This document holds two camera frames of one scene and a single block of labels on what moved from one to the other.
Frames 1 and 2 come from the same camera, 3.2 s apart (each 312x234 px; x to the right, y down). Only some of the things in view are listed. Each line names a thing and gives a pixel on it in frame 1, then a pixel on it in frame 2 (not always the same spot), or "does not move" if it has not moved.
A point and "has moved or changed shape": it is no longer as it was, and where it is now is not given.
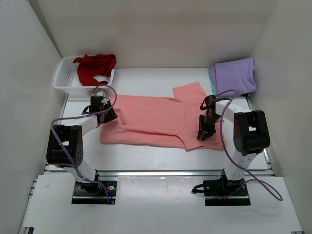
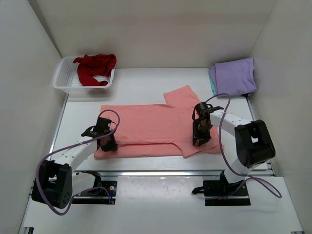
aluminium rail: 202,173 does not move
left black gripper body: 107,114 to 108,144
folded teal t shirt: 212,83 does not move
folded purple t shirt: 238,75 does not move
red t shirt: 91,65 does not move
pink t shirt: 163,121 has moved or changed shape
